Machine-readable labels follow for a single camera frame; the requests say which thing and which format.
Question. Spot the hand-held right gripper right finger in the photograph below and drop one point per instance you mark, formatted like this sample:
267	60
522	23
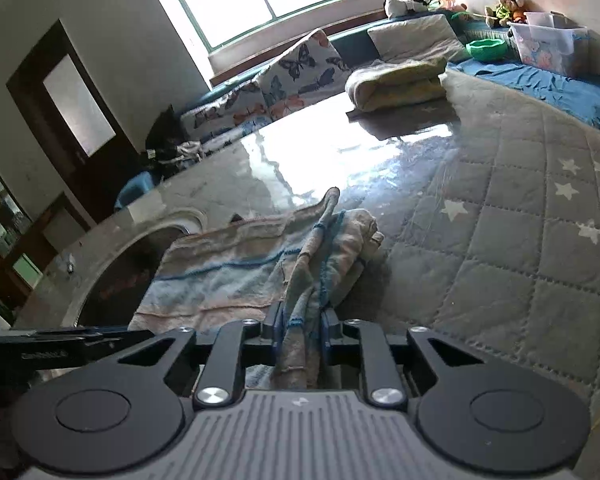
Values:
329	335

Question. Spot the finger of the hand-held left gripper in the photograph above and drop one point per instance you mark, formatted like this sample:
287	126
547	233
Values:
105	339

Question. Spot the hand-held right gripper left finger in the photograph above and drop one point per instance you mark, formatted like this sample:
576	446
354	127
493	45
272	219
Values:
275	335

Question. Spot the blue striped sweater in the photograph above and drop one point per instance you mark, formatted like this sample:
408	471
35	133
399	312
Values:
230	270

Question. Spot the black and white clothes pile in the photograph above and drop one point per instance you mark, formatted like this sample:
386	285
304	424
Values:
180	152

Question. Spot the marker pen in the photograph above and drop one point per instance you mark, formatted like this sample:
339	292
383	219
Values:
70	265

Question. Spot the wooden glass cabinet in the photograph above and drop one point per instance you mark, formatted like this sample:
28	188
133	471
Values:
5	240

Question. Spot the grey quilted star table cover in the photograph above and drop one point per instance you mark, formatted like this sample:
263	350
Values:
505	260

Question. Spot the black bag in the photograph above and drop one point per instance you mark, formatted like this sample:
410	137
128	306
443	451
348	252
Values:
165	132

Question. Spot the long butterfly print cushion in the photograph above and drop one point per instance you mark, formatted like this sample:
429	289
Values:
225	112

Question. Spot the dark wooden door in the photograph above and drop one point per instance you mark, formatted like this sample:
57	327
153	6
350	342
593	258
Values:
45	110

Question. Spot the folded yellowish cloth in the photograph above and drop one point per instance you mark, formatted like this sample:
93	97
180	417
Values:
395	82

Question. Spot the square butterfly print cushion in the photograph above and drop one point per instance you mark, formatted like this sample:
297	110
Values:
305	75

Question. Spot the white pillow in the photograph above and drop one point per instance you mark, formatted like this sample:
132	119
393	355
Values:
415	37

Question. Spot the green bowl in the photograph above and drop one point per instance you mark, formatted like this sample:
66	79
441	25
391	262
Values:
486	49

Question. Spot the blue corner sofa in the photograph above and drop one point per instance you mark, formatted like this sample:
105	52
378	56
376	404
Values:
540	85

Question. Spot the white and black plush toy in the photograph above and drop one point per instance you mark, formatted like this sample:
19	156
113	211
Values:
402	4

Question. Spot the pink plush toy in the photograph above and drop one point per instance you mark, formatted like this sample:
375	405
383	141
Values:
447	4

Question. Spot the clear plastic storage box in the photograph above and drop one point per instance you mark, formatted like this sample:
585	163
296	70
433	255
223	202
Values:
547	42

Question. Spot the green plush toy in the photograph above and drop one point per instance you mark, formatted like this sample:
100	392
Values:
502	11

